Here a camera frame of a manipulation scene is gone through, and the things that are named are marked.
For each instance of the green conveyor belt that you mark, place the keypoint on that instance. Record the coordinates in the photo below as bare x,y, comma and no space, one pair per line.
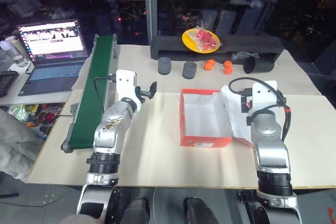
94,87

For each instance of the small orange toy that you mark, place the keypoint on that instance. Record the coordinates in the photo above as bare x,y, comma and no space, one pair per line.
209,64
228,67

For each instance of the person in grey clothing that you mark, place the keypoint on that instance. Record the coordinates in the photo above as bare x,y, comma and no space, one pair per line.
15,142

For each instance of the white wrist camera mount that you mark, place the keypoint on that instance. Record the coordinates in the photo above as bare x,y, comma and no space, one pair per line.
263,95
126,83

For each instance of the black cylindrical cup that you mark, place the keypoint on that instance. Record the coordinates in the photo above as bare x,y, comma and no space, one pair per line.
260,65

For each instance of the grey foam cylinder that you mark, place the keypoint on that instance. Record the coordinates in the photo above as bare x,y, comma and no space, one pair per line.
164,66
189,70

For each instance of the yellow plate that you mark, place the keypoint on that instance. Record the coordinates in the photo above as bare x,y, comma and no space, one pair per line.
189,41

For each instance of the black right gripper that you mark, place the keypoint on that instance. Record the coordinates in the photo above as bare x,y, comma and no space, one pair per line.
245,101

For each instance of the open grey laptop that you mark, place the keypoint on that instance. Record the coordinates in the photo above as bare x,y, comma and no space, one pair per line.
55,58

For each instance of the clear plastic bottle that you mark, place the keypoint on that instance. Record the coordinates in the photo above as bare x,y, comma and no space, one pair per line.
14,51

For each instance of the long black foam block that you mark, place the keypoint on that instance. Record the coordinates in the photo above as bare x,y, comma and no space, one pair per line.
252,43

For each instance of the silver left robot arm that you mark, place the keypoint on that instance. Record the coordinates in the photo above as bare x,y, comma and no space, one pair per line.
111,127

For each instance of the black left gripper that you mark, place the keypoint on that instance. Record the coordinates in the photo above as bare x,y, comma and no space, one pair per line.
142,93

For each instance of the crumpled black plastic piece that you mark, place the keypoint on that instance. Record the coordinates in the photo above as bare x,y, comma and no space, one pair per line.
242,55

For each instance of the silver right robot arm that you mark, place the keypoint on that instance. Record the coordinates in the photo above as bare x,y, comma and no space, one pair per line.
270,140

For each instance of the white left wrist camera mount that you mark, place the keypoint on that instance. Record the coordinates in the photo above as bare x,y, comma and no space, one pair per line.
126,83

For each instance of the grey metal pole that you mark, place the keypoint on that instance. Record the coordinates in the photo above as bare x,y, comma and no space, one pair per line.
151,6

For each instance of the black keypad device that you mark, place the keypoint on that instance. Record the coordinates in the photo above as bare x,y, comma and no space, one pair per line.
6,82

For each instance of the plastic bag of red pieces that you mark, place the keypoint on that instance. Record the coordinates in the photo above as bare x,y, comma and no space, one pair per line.
206,39

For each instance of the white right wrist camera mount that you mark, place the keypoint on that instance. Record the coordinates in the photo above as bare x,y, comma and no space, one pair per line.
263,95

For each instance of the red cardboard box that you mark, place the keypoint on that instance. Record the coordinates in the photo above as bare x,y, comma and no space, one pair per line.
204,119

